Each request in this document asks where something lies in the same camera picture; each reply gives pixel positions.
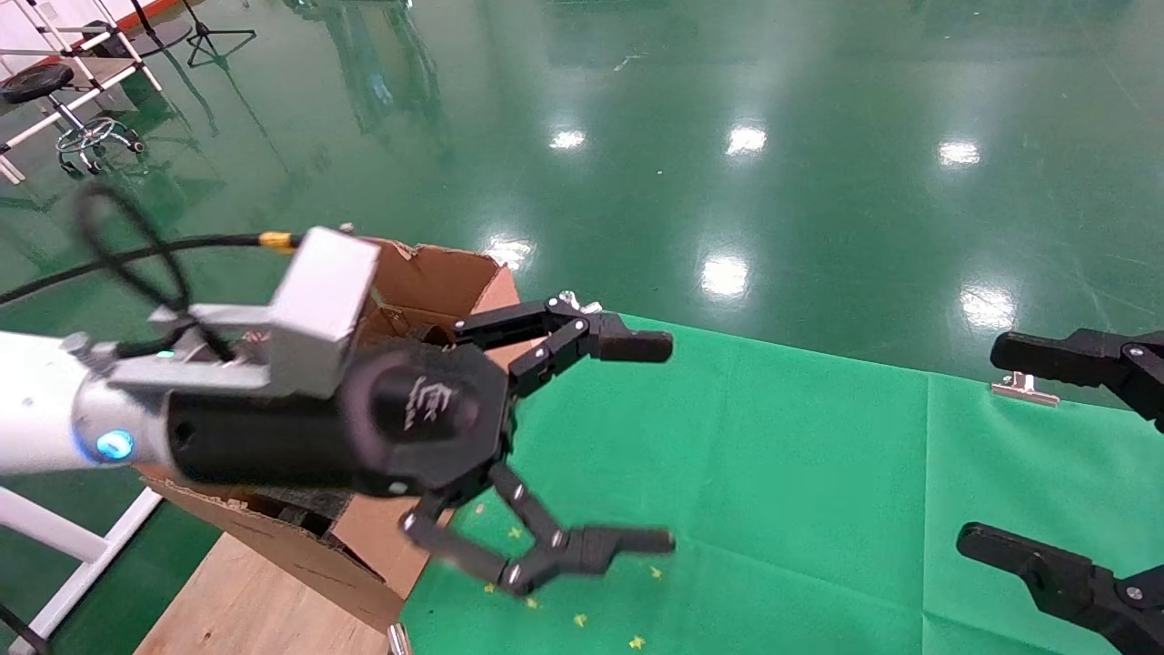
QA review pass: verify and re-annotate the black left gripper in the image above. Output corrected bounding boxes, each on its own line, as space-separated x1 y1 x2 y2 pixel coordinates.
166 341 517 499

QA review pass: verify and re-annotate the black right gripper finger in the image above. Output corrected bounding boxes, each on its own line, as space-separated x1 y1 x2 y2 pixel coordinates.
955 523 1164 655
989 329 1164 436

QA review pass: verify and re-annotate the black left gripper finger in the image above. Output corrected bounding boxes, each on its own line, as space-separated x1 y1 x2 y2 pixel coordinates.
453 293 674 397
400 462 676 597

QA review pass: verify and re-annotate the large open cardboard carton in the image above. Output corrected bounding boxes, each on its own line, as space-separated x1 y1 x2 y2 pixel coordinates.
136 238 533 630

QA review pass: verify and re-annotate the green table cloth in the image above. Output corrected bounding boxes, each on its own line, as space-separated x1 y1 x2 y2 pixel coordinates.
400 314 1164 655

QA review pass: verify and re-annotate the black tripod stand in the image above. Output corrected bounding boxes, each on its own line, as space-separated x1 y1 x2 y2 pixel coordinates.
177 0 257 69

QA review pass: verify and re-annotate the black round base stand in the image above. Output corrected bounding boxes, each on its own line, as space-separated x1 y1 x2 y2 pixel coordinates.
82 0 194 60

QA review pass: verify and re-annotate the black round swivel stool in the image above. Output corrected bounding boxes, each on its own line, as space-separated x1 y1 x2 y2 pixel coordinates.
0 62 146 176

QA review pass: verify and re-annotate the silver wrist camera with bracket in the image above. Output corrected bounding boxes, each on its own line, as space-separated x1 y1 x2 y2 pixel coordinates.
109 227 381 401

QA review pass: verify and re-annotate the thin black camera cable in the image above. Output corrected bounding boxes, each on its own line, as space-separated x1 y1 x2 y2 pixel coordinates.
0 232 296 306

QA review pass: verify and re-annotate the white table leg frame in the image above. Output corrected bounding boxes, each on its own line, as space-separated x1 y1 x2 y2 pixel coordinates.
0 487 163 654

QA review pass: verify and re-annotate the thick black braided cable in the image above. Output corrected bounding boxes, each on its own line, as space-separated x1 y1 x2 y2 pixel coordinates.
73 182 237 360

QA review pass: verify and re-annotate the white tube frame rack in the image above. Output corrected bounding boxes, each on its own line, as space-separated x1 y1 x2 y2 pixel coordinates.
0 0 165 185

